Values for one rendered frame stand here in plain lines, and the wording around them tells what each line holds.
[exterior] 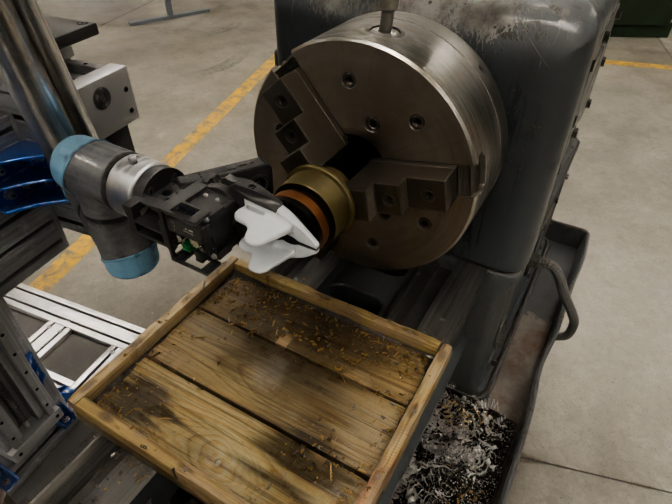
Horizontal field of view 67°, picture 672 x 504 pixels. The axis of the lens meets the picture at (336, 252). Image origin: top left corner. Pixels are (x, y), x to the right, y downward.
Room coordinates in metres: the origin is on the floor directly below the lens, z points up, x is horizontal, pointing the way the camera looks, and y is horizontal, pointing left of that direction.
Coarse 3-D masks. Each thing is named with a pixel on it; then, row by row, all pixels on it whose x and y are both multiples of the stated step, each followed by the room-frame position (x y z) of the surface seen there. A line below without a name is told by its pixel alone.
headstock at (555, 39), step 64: (320, 0) 0.77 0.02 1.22; (448, 0) 0.69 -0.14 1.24; (512, 0) 0.66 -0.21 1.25; (576, 0) 0.64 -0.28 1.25; (512, 64) 0.62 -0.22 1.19; (576, 64) 0.59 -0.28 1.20; (512, 128) 0.61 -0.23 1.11; (576, 128) 0.86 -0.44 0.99; (512, 192) 0.60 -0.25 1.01; (512, 256) 0.59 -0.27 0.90
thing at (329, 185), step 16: (288, 176) 0.50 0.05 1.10; (304, 176) 0.47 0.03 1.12; (320, 176) 0.47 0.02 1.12; (336, 176) 0.47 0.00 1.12; (288, 192) 0.45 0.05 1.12; (304, 192) 0.45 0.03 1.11; (320, 192) 0.45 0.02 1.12; (336, 192) 0.46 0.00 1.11; (288, 208) 0.43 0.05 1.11; (304, 208) 0.42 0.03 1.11; (320, 208) 0.44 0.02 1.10; (336, 208) 0.44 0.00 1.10; (352, 208) 0.46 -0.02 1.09; (304, 224) 0.48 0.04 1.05; (320, 224) 0.42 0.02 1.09; (336, 224) 0.43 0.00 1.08; (320, 240) 0.41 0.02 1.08
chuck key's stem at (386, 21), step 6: (384, 0) 0.58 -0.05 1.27; (390, 0) 0.58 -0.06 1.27; (396, 0) 0.58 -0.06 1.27; (378, 6) 0.58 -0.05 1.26; (384, 6) 0.58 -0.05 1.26; (390, 6) 0.58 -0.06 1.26; (396, 6) 0.58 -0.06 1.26; (384, 12) 0.58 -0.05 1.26; (390, 12) 0.58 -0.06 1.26; (384, 18) 0.58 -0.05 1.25; (390, 18) 0.58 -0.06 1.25; (384, 24) 0.58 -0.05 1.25; (390, 24) 0.58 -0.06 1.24; (378, 30) 0.59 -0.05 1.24; (384, 30) 0.58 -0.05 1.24; (390, 30) 0.58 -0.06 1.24
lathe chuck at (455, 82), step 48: (336, 48) 0.57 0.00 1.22; (384, 48) 0.54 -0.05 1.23; (432, 48) 0.57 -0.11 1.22; (336, 96) 0.57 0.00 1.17; (384, 96) 0.54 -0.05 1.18; (432, 96) 0.51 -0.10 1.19; (480, 96) 0.55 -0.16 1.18; (384, 144) 0.53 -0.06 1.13; (432, 144) 0.51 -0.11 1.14; (480, 144) 0.50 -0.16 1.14; (480, 192) 0.50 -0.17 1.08; (384, 240) 0.53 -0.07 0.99; (432, 240) 0.50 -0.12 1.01
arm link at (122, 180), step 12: (132, 156) 0.51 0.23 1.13; (144, 156) 0.53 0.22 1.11; (120, 168) 0.50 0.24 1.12; (132, 168) 0.49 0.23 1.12; (144, 168) 0.49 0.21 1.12; (108, 180) 0.49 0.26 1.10; (120, 180) 0.48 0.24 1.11; (132, 180) 0.48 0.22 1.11; (108, 192) 0.48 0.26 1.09; (120, 192) 0.47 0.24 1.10; (132, 192) 0.47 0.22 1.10; (120, 204) 0.47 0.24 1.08
